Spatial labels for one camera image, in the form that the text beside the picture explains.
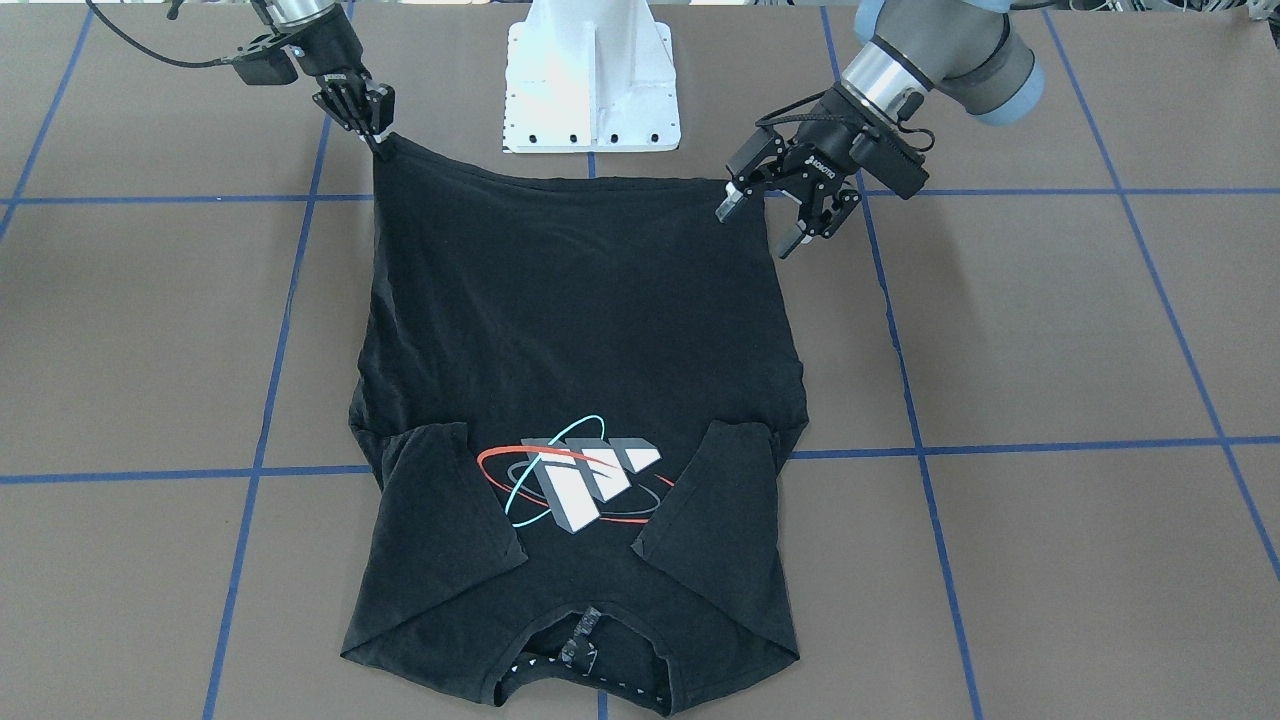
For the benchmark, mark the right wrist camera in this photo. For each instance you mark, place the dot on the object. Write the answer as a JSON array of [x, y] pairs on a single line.
[[264, 62]]

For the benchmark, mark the black graphic t-shirt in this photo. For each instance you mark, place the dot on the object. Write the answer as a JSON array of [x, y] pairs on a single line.
[[576, 397]]

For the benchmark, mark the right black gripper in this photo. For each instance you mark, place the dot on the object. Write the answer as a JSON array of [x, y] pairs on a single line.
[[331, 53]]

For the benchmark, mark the white camera stand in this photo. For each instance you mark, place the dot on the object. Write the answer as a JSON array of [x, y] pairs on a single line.
[[590, 76]]

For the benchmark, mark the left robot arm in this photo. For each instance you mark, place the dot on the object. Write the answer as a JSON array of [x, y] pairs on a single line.
[[966, 50]]

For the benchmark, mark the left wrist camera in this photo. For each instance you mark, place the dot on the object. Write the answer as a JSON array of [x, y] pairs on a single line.
[[880, 152]]

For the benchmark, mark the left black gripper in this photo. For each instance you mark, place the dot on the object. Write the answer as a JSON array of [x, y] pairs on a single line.
[[828, 135]]

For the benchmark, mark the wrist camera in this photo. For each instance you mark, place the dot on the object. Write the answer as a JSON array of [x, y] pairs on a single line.
[[264, 62], [880, 152]]

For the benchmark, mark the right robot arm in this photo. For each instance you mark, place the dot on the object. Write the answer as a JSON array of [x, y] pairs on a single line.
[[281, 17]]

